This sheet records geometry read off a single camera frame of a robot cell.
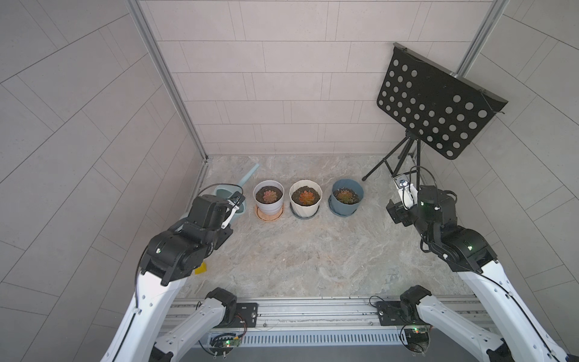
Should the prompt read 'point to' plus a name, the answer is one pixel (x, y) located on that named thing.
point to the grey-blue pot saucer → (302, 217)
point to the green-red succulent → (347, 196)
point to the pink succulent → (269, 196)
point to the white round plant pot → (269, 208)
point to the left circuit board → (222, 344)
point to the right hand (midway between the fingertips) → (404, 191)
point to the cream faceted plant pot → (301, 210)
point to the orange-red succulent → (307, 197)
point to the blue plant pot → (339, 207)
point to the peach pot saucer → (270, 217)
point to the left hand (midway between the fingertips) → (219, 213)
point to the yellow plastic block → (201, 269)
